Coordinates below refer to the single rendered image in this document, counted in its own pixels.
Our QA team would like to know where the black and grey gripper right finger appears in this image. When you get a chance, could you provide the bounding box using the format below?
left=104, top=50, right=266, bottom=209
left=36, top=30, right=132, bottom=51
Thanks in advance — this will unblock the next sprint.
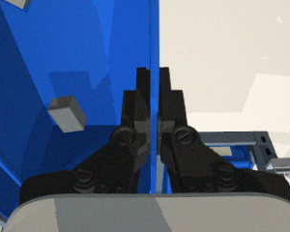
left=157, top=67, right=290, bottom=201

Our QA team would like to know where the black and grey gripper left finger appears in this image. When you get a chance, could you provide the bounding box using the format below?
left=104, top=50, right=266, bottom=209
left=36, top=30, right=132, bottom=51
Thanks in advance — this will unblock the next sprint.
left=19, top=68, right=151, bottom=205

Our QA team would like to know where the grey block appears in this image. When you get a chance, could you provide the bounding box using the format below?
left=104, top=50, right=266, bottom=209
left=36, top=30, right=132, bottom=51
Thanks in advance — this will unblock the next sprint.
left=5, top=0, right=31, bottom=10
left=47, top=95, right=86, bottom=132

